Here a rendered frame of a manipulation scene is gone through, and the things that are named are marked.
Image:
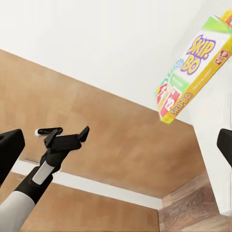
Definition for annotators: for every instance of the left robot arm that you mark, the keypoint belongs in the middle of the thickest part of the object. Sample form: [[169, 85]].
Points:
[[16, 208]]

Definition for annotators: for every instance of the desk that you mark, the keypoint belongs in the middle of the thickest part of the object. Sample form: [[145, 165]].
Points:
[[211, 109]]

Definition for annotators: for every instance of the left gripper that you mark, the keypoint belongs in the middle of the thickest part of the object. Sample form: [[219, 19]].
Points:
[[59, 146]]

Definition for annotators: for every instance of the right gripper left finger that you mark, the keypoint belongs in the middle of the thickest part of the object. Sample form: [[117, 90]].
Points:
[[11, 146]]

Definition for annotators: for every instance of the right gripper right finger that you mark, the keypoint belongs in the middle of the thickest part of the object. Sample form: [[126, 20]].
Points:
[[224, 143]]

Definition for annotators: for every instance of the sliding door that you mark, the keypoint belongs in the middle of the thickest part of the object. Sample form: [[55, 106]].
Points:
[[127, 146], [67, 209]]

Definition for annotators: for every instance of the board game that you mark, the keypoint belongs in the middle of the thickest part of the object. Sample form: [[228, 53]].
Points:
[[208, 51]]

